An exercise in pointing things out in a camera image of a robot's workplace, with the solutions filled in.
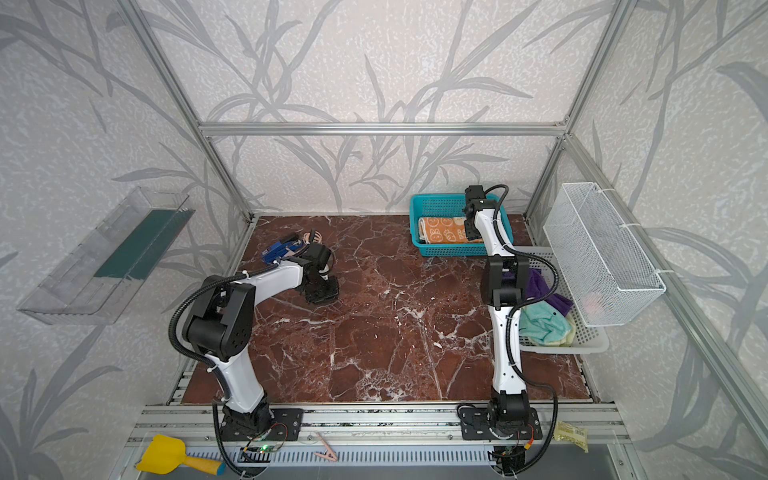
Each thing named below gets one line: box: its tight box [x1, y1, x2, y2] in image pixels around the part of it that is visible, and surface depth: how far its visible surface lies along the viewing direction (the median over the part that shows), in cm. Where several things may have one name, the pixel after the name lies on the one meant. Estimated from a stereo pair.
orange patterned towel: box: [418, 217, 484, 244], surface depth 114 cm
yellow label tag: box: [553, 420, 589, 453], surface depth 72 cm
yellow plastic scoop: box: [136, 434, 226, 475], surface depth 70 cm
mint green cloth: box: [518, 300, 573, 344], surface depth 86 cm
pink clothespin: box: [314, 432, 338, 462], surface depth 71 cm
